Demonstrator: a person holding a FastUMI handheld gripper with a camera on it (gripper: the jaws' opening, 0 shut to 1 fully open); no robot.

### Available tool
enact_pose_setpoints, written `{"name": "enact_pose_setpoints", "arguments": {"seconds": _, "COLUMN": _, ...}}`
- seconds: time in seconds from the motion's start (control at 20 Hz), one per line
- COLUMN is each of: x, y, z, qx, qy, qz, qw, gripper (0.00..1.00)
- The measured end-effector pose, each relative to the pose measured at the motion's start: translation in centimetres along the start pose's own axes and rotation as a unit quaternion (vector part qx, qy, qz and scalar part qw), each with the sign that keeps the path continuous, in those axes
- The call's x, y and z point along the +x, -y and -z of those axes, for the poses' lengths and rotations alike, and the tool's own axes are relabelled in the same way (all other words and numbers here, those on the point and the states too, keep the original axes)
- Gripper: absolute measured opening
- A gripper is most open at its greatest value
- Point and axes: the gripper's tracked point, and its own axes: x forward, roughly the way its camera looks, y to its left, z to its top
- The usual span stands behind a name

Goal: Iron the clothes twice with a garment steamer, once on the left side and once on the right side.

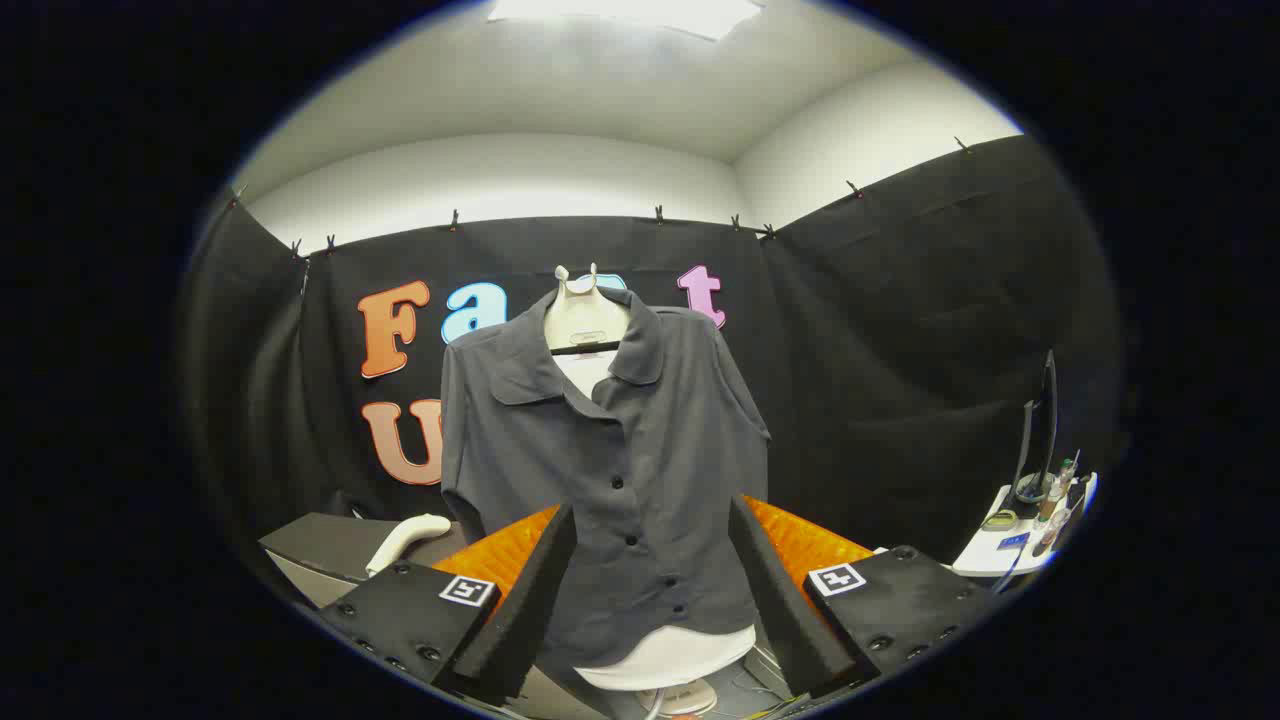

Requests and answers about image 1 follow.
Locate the grey drawer cabinet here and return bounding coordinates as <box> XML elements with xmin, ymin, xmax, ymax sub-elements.
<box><xmin>258</xmin><ymin>513</ymin><xmax>471</xmax><ymax>609</ymax></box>

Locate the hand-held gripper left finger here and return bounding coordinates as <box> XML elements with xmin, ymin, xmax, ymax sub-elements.
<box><xmin>318</xmin><ymin>503</ymin><xmax>579</xmax><ymax>706</ymax></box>

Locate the white round stand base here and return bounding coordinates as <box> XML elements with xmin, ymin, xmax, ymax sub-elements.
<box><xmin>640</xmin><ymin>680</ymin><xmax>717</xmax><ymax>717</ymax></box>

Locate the cream white garment steamer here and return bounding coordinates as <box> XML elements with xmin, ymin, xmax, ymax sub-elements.
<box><xmin>365</xmin><ymin>513</ymin><xmax>453</xmax><ymax>578</ymax></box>

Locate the black monitor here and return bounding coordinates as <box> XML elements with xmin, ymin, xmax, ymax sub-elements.
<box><xmin>1010</xmin><ymin>350</ymin><xmax>1059</xmax><ymax>506</ymax></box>

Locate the grey button-up shirt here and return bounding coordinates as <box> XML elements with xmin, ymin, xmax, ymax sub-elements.
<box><xmin>440</xmin><ymin>285</ymin><xmax>771</xmax><ymax>669</ymax></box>

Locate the white table with small items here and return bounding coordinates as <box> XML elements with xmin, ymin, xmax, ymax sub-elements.
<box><xmin>950</xmin><ymin>470</ymin><xmax>1099</xmax><ymax>579</ymax></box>

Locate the ceiling light panel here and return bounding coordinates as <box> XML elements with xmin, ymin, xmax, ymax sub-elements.
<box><xmin>487</xmin><ymin>0</ymin><xmax>766</xmax><ymax>41</ymax></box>

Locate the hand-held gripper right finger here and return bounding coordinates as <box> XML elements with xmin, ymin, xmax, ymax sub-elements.
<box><xmin>728</xmin><ymin>493</ymin><xmax>1001</xmax><ymax>701</ymax></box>

